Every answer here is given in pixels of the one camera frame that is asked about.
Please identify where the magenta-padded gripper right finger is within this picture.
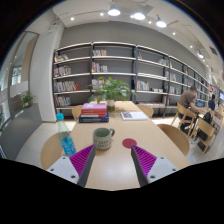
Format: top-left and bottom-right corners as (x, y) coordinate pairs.
(130, 144), (180, 188)

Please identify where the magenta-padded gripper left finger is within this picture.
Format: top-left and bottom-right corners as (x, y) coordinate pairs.
(45, 144), (97, 188)

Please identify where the clear bottle with blue cap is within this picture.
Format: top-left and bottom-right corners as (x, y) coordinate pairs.
(55, 112), (78, 158)

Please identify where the flat round red coaster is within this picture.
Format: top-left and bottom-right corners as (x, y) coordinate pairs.
(121, 137), (138, 150)

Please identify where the round-backed wooden chair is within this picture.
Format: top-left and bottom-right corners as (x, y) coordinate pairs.
(136, 103), (155, 119)
(71, 104), (84, 122)
(40, 133), (73, 171)
(156, 123), (191, 157)

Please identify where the grey-green patterned ceramic mug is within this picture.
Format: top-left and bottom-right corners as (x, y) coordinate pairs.
(92, 127), (116, 151)

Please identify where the dark blue book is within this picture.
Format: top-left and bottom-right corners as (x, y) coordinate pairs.
(78, 113), (110, 124)

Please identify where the white open magazine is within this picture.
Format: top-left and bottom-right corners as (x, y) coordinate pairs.
(120, 110), (149, 121)

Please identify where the red book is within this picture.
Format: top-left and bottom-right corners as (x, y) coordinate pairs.
(80, 109), (108, 118)

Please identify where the pink book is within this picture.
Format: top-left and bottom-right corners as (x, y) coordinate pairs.
(81, 102), (108, 111)

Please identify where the group of slatted wooden chairs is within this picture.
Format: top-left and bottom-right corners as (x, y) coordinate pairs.
(171, 102), (224, 153)

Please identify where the person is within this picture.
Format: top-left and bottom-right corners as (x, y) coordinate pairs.
(208, 93), (217, 112)
(178, 85), (208, 132)

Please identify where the black backpack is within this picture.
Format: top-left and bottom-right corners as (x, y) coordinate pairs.
(197, 111), (214, 142)

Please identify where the small potted plant by window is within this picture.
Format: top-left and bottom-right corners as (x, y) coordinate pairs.
(20, 91), (36, 109)

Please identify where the green potted table plant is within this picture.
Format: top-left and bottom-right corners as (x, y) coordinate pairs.
(87, 76), (138, 113)

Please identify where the grey shelf unit with books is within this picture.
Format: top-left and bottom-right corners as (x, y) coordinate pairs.
(52, 41), (211, 119)

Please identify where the group of ceiling lights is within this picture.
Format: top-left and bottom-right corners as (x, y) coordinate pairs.
(68, 5), (206, 60)

